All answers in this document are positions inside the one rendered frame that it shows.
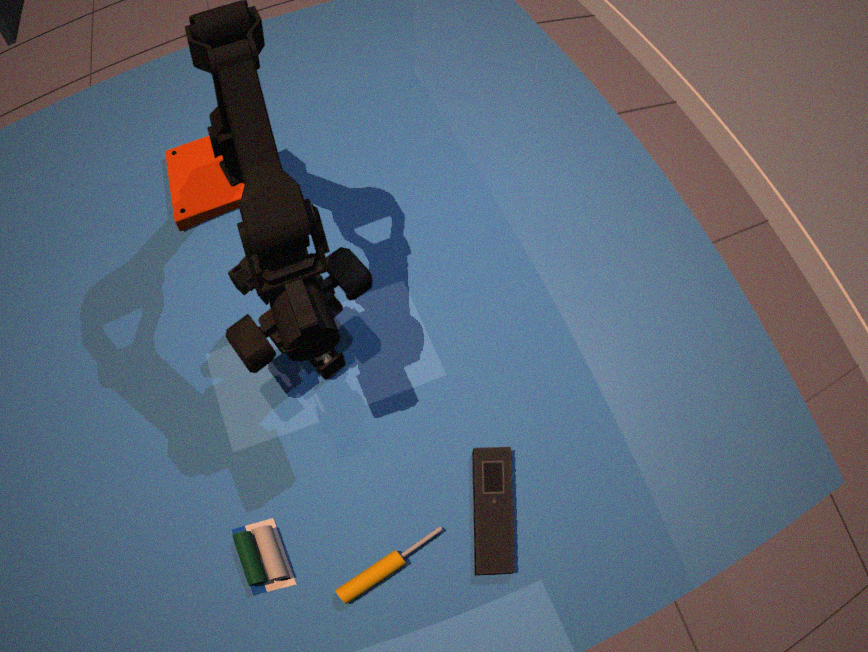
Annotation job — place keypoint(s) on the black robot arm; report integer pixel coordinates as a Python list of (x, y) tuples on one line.
[(226, 41)]

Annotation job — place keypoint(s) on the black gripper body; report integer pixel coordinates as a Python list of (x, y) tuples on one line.
[(250, 341)]

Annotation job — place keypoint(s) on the black battery holder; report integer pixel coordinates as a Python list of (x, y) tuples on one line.
[(328, 363)]

